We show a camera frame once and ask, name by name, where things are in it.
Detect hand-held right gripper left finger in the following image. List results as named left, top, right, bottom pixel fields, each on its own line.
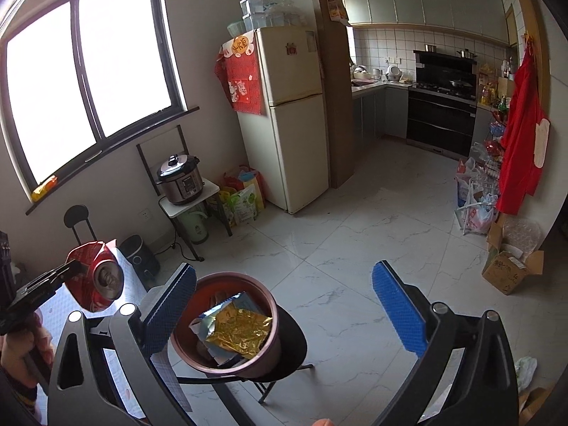
left=47, top=263, right=205, bottom=426

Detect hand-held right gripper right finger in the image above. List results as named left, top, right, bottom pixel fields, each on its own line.
left=370, top=260, right=520, bottom=426

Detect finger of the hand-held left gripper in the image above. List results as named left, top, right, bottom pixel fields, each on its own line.
left=5, top=261, right=85, bottom=317

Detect silver blue foil packet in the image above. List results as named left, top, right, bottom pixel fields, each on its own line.
left=191, top=293, right=253, bottom=333

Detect crushed red drink can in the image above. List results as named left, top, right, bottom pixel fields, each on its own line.
left=66, top=240, right=125, bottom=312

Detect gold foil bag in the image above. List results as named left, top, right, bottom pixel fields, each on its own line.
left=205, top=307, right=273, bottom=358

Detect brown plastic bin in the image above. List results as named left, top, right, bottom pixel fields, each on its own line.
left=171, top=273, right=282, bottom=376

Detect person's left hand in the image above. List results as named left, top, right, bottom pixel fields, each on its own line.
left=0, top=315, right=56, bottom=391

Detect blue plaid tablecloth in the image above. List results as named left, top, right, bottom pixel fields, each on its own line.
left=42, top=246, right=189, bottom=426

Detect black air fryer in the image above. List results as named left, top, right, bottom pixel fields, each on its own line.
left=120, top=234, right=163, bottom=294

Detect pale green water jug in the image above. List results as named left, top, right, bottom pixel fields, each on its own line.
left=180, top=212, right=209, bottom=245

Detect yellow orange bag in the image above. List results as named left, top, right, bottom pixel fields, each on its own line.
left=31, top=175, right=58, bottom=202

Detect black round stool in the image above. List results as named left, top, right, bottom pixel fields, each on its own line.
left=175, top=302, right=315, bottom=404

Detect open cardboard box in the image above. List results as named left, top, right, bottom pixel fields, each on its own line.
left=481, top=222, right=544, bottom=296

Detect pile of plastic bags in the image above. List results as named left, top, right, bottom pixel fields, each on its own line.
left=455, top=142, right=500, bottom=236

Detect steel black pressure cooker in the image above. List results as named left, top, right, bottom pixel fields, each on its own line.
left=157, top=154, right=205, bottom=206

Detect green white shopping bag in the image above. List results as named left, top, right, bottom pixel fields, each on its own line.
left=228, top=185, right=259, bottom=225

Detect pale green white floor bag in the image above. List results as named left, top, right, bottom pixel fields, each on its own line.
left=515, top=356, right=539, bottom=393

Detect clear bubble wrap roll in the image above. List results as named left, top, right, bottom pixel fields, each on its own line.
left=503, top=217, right=542, bottom=253

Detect orange shopping bag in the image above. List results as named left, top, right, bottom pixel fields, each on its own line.
left=222, top=166, right=267, bottom=214

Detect brown cardboard piece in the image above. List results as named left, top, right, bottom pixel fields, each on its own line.
left=519, top=386, right=555, bottom=426

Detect grey lower kitchen cabinets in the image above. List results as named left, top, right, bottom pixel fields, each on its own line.
left=353, top=82, right=409, bottom=145

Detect grey kitchen cabinets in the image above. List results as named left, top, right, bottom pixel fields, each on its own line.
left=353, top=82, right=409, bottom=145
left=342, top=0, right=511, bottom=45

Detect cream two door fridge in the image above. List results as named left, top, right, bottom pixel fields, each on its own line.
left=235, top=27, right=330, bottom=214

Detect black integrated stove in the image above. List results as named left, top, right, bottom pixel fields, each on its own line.
left=406, top=50, right=479, bottom=160

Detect red hanging garment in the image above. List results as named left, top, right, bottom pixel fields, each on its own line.
left=495, top=47, right=551, bottom=216

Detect dark framed window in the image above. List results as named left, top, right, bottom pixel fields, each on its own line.
left=0, top=0, right=200, bottom=216

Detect row of condiment bottles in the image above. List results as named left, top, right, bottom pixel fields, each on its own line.
left=479, top=64, right=518, bottom=111

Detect red printed cloth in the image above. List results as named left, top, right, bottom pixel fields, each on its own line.
left=215, top=31, right=267, bottom=114

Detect grey upper kitchen cabinets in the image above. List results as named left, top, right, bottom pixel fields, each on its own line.
left=342, top=0, right=511, bottom=45

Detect clear stacked storage boxes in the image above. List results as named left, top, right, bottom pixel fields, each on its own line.
left=240, top=0, right=267, bottom=32

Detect crumpled clear plastic bag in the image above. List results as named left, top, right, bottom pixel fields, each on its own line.
left=264, top=0, right=307, bottom=27

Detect black power cable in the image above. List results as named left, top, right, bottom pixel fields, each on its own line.
left=171, top=231, right=201, bottom=262

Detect black frame white side table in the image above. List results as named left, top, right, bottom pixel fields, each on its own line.
left=137, top=124, right=234, bottom=262

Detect yellow wall calendar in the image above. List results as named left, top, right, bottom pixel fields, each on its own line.
left=324, top=0, right=351, bottom=27

